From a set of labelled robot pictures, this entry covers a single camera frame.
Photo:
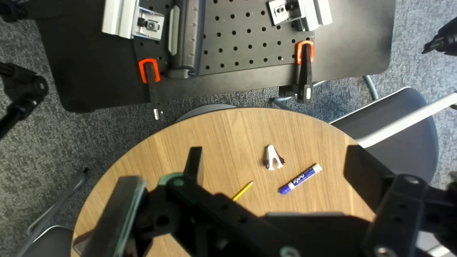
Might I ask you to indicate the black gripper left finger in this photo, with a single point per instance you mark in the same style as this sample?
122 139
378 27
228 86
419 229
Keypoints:
191 204

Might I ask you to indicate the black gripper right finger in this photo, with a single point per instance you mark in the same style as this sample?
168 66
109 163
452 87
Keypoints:
405 209

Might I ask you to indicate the blue marker with white cap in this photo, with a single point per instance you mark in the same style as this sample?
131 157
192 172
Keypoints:
301 179

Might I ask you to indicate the yellow pencil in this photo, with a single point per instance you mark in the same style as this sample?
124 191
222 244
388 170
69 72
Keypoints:
244 190

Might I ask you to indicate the grey mesh office chair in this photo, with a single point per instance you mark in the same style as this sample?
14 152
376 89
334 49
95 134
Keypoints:
401 129

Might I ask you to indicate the silver staple remover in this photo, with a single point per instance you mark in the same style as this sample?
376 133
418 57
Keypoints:
274 157

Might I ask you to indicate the white framed office chair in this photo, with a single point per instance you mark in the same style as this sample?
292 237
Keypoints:
48 237

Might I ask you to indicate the black cart top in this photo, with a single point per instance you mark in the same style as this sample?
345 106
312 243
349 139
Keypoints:
91 72

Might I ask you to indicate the black perforated breadboard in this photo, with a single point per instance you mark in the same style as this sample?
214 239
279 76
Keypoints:
238 37

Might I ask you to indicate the aluminium extrusion block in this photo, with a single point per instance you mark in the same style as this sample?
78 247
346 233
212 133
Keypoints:
305 12
122 16

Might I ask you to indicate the grey metal rail bracket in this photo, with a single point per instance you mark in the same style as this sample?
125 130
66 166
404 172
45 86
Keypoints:
188 33

